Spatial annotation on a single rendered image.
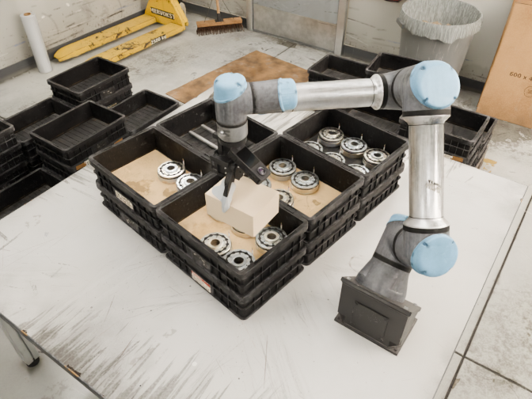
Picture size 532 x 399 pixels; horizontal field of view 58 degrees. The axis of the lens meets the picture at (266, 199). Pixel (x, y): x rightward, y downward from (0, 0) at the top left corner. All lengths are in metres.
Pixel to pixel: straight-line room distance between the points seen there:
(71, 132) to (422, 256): 2.11
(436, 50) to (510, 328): 1.99
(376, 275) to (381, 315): 0.11
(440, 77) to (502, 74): 2.81
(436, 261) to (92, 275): 1.10
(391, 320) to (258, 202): 0.49
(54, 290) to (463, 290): 1.34
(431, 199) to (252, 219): 0.45
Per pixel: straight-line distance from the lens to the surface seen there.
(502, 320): 2.65
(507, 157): 3.71
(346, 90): 1.32
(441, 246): 1.28
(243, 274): 1.36
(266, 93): 1.14
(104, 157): 1.89
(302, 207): 1.70
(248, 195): 1.30
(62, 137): 2.86
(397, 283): 1.43
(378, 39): 4.55
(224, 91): 1.11
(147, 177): 1.87
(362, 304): 1.43
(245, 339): 1.51
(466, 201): 2.07
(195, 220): 1.66
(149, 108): 3.20
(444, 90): 1.25
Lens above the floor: 1.97
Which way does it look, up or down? 41 degrees down
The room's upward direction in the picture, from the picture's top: straight up
